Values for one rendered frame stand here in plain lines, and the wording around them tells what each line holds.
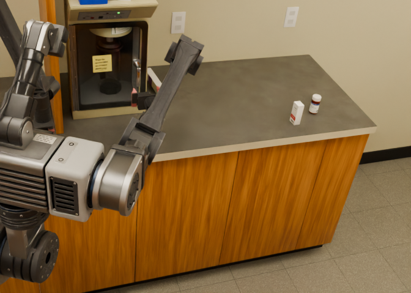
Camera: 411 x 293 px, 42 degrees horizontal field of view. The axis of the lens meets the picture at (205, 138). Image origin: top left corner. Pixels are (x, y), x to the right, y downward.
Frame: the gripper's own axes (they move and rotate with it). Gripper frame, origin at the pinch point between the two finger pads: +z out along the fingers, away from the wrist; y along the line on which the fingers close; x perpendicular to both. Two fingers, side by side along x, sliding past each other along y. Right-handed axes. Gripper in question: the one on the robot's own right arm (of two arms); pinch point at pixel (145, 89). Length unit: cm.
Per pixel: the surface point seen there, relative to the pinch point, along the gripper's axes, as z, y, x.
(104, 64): 13.7, 14.2, -4.8
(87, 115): 14.3, 22.0, 20.3
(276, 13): 59, -84, 0
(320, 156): -12, -84, 40
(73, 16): 9.2, 25.7, -28.7
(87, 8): 4.1, 21.4, -34.1
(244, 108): 10, -50, 23
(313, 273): -24, -93, 117
